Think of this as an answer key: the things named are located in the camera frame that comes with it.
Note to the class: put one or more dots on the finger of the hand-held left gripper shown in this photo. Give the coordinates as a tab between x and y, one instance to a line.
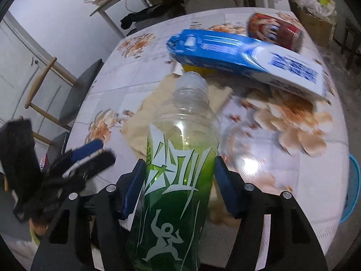
87	150
96	163

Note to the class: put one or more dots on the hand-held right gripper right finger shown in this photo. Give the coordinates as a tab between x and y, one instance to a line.
228	187

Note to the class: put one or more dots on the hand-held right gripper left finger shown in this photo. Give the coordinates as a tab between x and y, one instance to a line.
132	192

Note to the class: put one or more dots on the green plastic bottle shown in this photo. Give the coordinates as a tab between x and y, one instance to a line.
174	161

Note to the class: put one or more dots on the blue plastic basket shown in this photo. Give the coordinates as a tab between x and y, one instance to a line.
354	192

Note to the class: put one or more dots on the blue white toothpaste box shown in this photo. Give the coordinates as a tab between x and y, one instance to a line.
239	53

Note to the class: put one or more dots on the red drink can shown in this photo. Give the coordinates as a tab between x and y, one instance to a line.
276	31

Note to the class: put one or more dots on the colourful snack bag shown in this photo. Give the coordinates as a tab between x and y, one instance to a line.
43	162

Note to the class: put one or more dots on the wooden chair black seat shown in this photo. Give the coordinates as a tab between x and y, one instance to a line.
81	90
59	144

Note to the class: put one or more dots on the floral tablecloth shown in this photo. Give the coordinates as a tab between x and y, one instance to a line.
296	175

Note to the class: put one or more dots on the white door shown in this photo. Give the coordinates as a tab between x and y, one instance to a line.
22	70

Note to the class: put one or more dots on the black cloth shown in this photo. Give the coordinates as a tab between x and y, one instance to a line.
141	15

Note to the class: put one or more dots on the large cardboard box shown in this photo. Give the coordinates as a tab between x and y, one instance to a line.
316	29

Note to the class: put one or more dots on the dark wooden stool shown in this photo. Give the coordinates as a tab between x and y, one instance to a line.
352	34

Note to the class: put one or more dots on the white plastic bag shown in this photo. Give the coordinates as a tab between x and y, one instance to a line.
316	2

